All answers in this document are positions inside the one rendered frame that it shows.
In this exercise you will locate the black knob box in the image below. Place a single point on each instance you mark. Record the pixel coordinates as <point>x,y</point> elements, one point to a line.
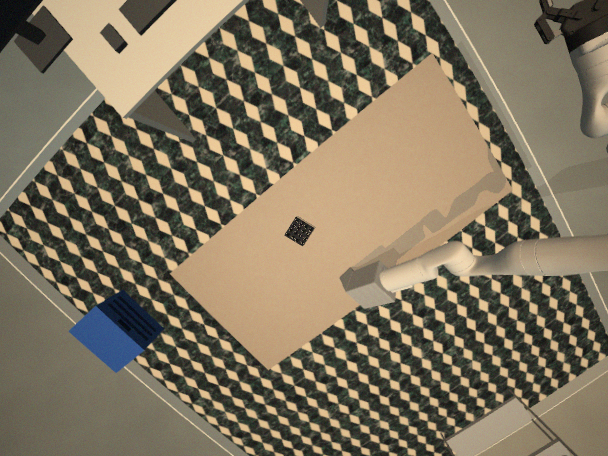
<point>303,231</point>

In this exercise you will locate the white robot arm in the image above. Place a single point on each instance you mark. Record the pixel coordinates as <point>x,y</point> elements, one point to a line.
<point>545,257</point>

